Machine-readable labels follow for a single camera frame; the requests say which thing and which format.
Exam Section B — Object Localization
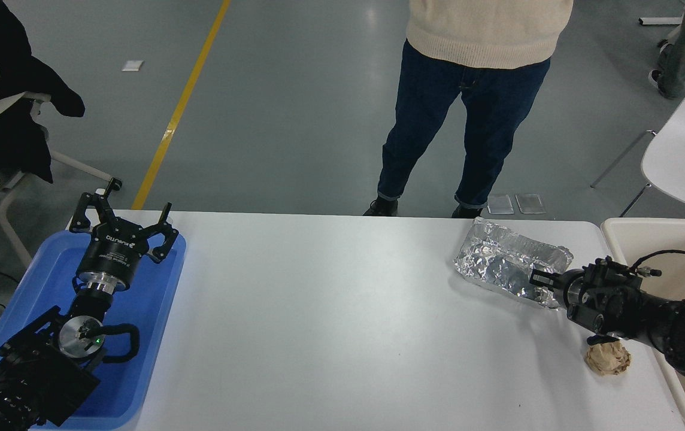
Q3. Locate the large pale bin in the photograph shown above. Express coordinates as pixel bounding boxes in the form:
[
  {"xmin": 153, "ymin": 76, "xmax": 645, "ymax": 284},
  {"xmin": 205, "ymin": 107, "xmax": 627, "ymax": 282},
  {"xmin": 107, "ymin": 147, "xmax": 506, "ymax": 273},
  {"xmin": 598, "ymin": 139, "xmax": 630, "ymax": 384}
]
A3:
[{"xmin": 601, "ymin": 217, "xmax": 685, "ymax": 431}]

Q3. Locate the standing person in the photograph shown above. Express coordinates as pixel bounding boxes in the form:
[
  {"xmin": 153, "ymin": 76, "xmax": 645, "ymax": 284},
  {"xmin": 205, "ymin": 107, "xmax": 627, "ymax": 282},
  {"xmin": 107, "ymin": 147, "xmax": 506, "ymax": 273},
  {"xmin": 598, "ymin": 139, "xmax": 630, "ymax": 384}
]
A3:
[{"xmin": 363, "ymin": 0, "xmax": 575, "ymax": 218}]

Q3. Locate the white office chair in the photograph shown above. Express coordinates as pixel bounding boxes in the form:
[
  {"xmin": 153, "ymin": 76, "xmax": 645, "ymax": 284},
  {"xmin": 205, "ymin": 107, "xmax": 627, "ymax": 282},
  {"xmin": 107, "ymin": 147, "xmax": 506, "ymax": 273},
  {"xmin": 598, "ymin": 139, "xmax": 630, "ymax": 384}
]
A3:
[{"xmin": 0, "ymin": 91, "xmax": 123, "ymax": 270}]

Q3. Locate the crumpled tan paper ball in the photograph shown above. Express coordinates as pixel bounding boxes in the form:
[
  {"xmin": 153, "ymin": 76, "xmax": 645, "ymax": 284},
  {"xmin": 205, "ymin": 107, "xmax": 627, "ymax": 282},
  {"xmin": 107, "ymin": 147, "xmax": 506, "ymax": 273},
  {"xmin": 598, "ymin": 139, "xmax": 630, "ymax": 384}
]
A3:
[{"xmin": 586, "ymin": 340, "xmax": 632, "ymax": 377}]

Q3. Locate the foil plate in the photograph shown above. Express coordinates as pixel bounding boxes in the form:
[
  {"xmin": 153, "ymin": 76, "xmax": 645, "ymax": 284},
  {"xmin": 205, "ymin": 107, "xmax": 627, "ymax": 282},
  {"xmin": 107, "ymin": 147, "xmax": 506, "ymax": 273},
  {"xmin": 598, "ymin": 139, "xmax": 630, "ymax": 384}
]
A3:
[{"xmin": 453, "ymin": 217, "xmax": 574, "ymax": 311}]

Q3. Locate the blue plastic tray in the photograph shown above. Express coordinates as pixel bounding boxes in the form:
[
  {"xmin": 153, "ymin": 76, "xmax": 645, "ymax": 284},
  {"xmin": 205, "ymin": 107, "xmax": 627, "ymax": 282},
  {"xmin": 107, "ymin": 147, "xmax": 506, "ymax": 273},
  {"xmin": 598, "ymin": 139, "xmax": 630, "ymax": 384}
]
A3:
[{"xmin": 0, "ymin": 229, "xmax": 187, "ymax": 430}]

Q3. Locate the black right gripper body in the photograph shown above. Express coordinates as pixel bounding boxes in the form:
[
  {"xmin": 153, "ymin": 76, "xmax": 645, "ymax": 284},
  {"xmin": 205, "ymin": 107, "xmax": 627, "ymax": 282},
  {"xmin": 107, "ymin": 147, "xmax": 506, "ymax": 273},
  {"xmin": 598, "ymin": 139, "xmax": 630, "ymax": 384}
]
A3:
[{"xmin": 558, "ymin": 271, "xmax": 586, "ymax": 315}]

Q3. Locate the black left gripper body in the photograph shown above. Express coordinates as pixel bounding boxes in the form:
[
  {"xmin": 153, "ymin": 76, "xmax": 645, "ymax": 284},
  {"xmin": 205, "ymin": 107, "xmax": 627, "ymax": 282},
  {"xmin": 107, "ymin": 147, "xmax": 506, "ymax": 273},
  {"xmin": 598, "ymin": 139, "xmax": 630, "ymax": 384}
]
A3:
[{"xmin": 75, "ymin": 219, "xmax": 151, "ymax": 282}]

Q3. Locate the clear rectangular floor plate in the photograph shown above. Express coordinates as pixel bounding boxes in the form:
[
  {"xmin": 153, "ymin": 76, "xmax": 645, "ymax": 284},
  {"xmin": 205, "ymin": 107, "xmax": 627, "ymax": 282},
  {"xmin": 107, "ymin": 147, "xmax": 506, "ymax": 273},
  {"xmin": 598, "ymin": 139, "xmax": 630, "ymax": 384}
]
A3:
[
  {"xmin": 516, "ymin": 193, "xmax": 547, "ymax": 215},
  {"xmin": 487, "ymin": 194, "xmax": 516, "ymax": 216}
]

